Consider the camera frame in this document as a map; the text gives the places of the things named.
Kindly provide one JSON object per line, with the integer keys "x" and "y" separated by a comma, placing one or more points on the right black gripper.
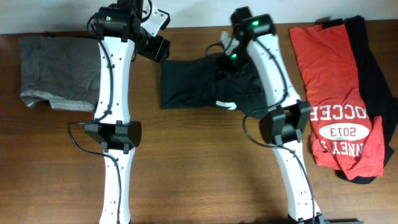
{"x": 222, "y": 65}

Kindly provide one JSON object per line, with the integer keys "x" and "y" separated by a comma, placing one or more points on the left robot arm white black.
{"x": 123, "y": 30}

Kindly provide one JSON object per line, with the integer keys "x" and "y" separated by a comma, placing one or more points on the dark green Nike t-shirt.
{"x": 188, "y": 84}

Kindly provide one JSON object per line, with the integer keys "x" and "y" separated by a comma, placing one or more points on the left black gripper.
{"x": 157, "y": 51}

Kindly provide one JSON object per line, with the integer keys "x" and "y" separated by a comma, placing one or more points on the red soccer t-shirt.
{"x": 344, "y": 137}

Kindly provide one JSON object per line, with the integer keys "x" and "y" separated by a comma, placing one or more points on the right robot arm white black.
{"x": 255, "y": 40}

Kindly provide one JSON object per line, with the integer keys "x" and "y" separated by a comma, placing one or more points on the folded grey shorts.
{"x": 63, "y": 71}

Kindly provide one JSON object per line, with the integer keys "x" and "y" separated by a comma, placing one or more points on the black garment under red shirt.
{"x": 373, "y": 87}

